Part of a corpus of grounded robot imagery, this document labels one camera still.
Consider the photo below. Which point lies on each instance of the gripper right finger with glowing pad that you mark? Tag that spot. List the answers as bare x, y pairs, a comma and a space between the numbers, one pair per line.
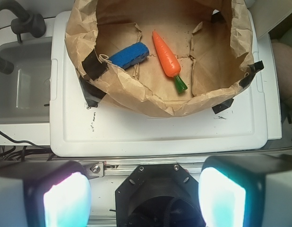
246, 191

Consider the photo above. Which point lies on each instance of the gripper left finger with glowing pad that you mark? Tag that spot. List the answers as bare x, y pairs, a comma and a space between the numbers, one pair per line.
44, 194

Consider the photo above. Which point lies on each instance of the blue sponge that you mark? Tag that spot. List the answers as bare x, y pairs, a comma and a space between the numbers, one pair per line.
130, 56

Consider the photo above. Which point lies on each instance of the white plastic bin lid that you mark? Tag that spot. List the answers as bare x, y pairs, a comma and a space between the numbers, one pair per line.
77, 130

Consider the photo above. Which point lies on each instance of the grey sink basin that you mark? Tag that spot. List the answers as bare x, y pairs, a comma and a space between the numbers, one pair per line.
25, 93

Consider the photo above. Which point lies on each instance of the orange toy carrot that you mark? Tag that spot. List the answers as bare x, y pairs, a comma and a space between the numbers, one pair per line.
169, 62

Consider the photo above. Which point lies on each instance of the brown paper bag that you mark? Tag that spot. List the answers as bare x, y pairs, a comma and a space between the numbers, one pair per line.
211, 39

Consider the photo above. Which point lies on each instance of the black faucet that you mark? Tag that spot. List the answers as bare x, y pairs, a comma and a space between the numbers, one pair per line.
25, 21

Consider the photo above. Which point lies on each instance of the metal corner bracket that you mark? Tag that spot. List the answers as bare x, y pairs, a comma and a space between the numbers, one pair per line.
94, 170

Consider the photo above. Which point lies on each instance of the black octagonal mount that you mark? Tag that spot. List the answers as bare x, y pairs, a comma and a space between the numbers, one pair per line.
163, 195

